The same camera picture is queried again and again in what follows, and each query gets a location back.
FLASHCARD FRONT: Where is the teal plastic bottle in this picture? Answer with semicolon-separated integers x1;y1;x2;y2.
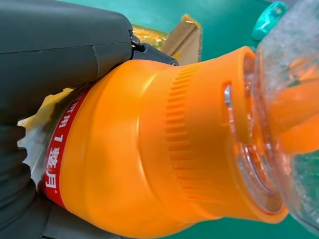
251;0;290;41

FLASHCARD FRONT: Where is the orange bottle with red band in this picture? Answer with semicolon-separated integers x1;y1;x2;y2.
42;0;319;239

